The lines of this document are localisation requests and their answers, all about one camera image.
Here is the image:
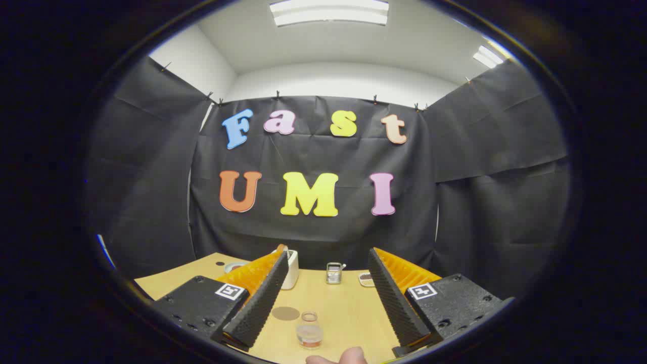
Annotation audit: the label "clear juice bottle red label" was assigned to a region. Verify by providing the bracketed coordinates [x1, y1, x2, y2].
[296, 311, 324, 350]

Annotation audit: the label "wooden table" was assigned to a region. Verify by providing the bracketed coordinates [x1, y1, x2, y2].
[134, 253, 441, 364]

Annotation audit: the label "long ceiling light panel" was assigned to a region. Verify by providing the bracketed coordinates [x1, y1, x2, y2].
[269, 0, 390, 27]

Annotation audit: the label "small ceiling light panel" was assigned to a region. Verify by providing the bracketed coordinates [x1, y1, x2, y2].
[473, 44, 505, 69]

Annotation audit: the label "white toaster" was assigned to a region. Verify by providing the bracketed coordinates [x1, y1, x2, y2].
[280, 249, 299, 290]

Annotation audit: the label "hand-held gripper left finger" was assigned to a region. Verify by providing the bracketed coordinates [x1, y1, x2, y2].
[152, 245, 290, 353]

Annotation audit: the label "small metal wire rack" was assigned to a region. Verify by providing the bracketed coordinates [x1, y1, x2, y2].
[326, 262, 347, 285]

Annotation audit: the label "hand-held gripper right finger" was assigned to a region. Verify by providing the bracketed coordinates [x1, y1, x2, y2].
[368, 247, 515, 357]

